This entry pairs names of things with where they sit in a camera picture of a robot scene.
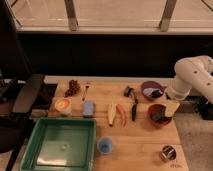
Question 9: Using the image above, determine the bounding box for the dark grape bunch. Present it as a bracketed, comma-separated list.
[65, 80, 80, 97]

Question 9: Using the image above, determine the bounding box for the blue plastic cup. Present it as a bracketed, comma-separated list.
[97, 137, 113, 155]

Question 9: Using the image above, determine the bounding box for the black office chair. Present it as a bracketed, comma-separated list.
[0, 0, 44, 171]

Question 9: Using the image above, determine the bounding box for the dark object in purple bowl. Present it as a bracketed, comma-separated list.
[150, 89, 163, 98]

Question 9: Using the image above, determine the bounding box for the orange carrot toy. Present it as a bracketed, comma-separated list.
[116, 104, 126, 127]

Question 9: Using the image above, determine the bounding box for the yellow banana toy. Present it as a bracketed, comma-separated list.
[107, 102, 116, 126]

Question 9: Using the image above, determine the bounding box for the green plastic tray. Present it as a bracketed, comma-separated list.
[20, 118, 96, 171]

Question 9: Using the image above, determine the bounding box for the red bowl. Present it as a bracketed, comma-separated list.
[148, 104, 172, 128]

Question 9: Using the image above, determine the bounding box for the black clip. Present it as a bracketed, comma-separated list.
[124, 86, 133, 97]

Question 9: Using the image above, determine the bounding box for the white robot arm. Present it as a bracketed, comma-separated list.
[165, 55, 213, 117]

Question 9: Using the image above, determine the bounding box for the small dark spoon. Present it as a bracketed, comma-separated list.
[82, 85, 90, 101]

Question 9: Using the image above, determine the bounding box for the black handled knife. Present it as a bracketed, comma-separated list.
[131, 96, 138, 121]

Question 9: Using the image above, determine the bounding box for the orange filled cup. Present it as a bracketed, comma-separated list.
[54, 98, 71, 115]

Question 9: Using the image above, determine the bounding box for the blue sponge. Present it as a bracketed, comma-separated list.
[83, 101, 94, 117]

